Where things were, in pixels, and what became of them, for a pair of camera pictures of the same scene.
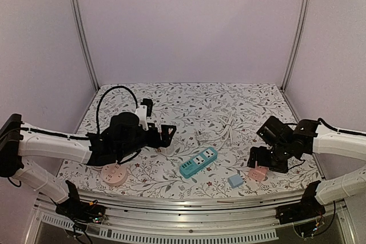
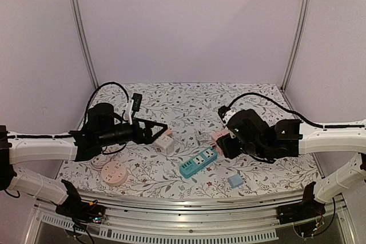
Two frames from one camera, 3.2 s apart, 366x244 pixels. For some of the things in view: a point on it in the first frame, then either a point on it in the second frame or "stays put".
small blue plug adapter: [235, 180] stays put
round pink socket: [114, 175] stays put
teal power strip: [188, 167] stays put
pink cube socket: [258, 174] -> [217, 136]
